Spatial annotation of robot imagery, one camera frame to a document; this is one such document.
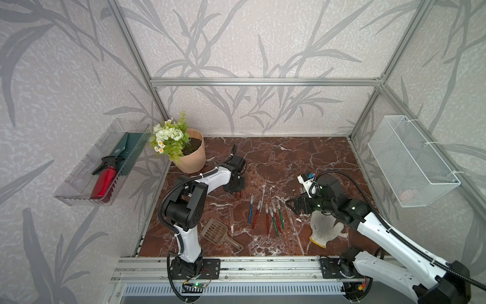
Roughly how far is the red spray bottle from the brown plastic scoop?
0.41 m

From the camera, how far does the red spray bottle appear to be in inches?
22.1

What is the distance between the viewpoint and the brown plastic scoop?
2.67 feet
